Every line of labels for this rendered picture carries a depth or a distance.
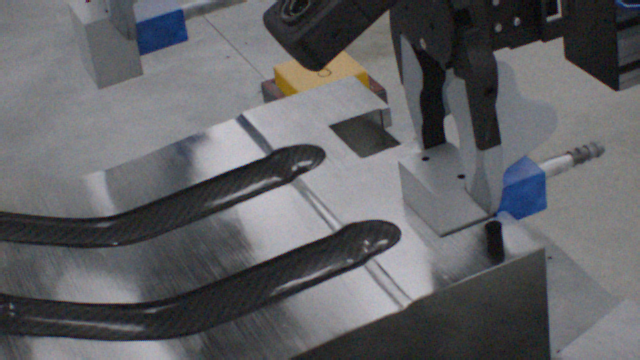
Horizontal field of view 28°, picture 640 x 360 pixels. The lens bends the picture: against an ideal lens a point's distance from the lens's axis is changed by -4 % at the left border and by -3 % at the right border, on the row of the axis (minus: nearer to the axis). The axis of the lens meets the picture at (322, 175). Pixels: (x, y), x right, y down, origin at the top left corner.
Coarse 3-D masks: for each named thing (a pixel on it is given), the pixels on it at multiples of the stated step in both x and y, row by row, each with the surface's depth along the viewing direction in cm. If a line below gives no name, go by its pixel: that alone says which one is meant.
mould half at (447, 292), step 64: (256, 128) 91; (320, 128) 90; (0, 192) 85; (64, 192) 87; (128, 192) 88; (320, 192) 83; (384, 192) 82; (0, 256) 76; (64, 256) 79; (128, 256) 81; (192, 256) 80; (256, 256) 79; (384, 256) 76; (448, 256) 75; (512, 256) 74; (256, 320) 74; (320, 320) 73; (384, 320) 72; (448, 320) 74; (512, 320) 76
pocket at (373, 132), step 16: (368, 112) 91; (384, 112) 91; (336, 128) 90; (352, 128) 91; (368, 128) 91; (384, 128) 91; (352, 144) 91; (368, 144) 92; (384, 144) 92; (400, 144) 90
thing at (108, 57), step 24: (96, 0) 97; (144, 0) 99; (168, 0) 98; (216, 0) 99; (240, 0) 100; (96, 24) 94; (144, 24) 96; (168, 24) 97; (96, 48) 95; (120, 48) 96; (144, 48) 97; (96, 72) 96; (120, 72) 96
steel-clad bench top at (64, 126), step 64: (0, 0) 143; (64, 0) 140; (192, 0) 134; (256, 0) 132; (0, 64) 129; (64, 64) 126; (192, 64) 122; (256, 64) 120; (0, 128) 117; (64, 128) 115; (128, 128) 113; (192, 128) 111; (576, 320) 83
